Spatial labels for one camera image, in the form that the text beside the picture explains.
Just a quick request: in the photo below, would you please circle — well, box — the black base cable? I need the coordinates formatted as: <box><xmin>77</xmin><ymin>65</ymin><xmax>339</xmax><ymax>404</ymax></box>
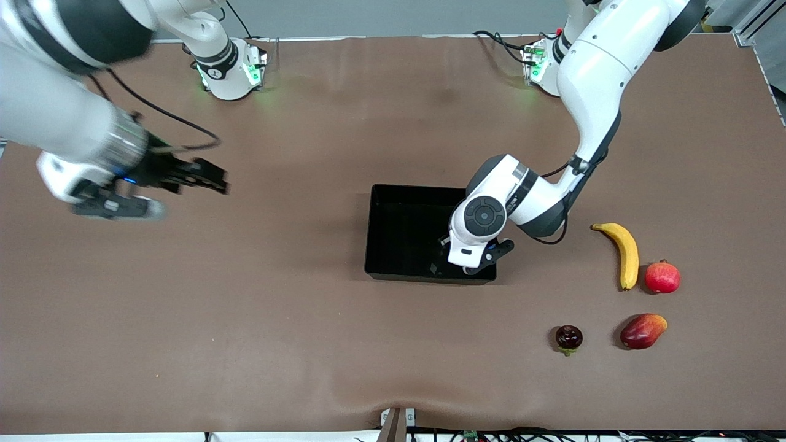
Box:
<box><xmin>491</xmin><ymin>34</ymin><xmax>530</xmax><ymax>65</ymax></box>
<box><xmin>473</xmin><ymin>29</ymin><xmax>526</xmax><ymax>50</ymax></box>
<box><xmin>224</xmin><ymin>0</ymin><xmax>257</xmax><ymax>39</ymax></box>

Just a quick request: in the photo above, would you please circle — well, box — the black plastic box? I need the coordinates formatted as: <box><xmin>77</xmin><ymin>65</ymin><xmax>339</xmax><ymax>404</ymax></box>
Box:
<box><xmin>364</xmin><ymin>184</ymin><xmax>497</xmax><ymax>285</ymax></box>

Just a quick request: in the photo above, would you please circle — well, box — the red pomegranate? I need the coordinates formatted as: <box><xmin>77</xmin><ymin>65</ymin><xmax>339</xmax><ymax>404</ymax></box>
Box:
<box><xmin>644</xmin><ymin>260</ymin><xmax>682</xmax><ymax>295</ymax></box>

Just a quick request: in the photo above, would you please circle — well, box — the brown table mat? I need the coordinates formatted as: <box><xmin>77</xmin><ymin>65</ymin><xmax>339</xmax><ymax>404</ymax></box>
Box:
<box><xmin>0</xmin><ymin>34</ymin><xmax>786</xmax><ymax>433</ymax></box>

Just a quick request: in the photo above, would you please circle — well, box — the yellow banana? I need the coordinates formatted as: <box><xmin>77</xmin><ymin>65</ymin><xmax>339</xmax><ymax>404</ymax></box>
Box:
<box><xmin>591</xmin><ymin>222</ymin><xmax>640</xmax><ymax>291</ymax></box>

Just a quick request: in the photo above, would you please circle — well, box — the aluminium frame profile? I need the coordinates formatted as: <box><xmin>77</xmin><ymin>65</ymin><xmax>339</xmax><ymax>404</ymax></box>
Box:
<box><xmin>734</xmin><ymin>0</ymin><xmax>786</xmax><ymax>48</ymax></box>

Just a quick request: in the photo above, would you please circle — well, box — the dark purple mangosteen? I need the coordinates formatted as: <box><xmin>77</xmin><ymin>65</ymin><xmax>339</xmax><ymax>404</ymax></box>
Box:
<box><xmin>555</xmin><ymin>325</ymin><xmax>584</xmax><ymax>357</ymax></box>

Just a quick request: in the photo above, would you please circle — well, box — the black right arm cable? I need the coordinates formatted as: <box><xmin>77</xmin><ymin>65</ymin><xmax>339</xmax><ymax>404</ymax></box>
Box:
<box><xmin>86</xmin><ymin>68</ymin><xmax>222</xmax><ymax>154</ymax></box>

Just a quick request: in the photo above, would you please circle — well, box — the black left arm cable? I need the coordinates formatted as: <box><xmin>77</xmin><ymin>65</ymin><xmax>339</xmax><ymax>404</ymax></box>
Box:
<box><xmin>531</xmin><ymin>110</ymin><xmax>615</xmax><ymax>246</ymax></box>

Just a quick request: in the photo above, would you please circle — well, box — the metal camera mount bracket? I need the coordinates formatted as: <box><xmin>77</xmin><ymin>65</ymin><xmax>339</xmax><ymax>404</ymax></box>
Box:
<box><xmin>379</xmin><ymin>407</ymin><xmax>416</xmax><ymax>442</ymax></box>

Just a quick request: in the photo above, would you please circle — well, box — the red yellow mango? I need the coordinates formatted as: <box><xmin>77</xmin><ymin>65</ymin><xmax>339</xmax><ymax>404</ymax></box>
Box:
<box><xmin>619</xmin><ymin>313</ymin><xmax>668</xmax><ymax>351</ymax></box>

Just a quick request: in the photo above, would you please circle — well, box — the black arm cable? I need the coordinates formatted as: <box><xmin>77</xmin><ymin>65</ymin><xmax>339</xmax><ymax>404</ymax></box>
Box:
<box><xmin>531</xmin><ymin>110</ymin><xmax>615</xmax><ymax>246</ymax></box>
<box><xmin>86</xmin><ymin>68</ymin><xmax>222</xmax><ymax>154</ymax></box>

